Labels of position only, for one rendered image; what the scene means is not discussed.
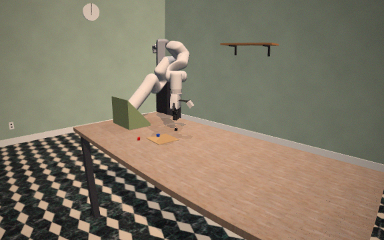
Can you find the orange flat mat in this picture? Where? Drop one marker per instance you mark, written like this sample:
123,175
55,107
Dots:
164,138

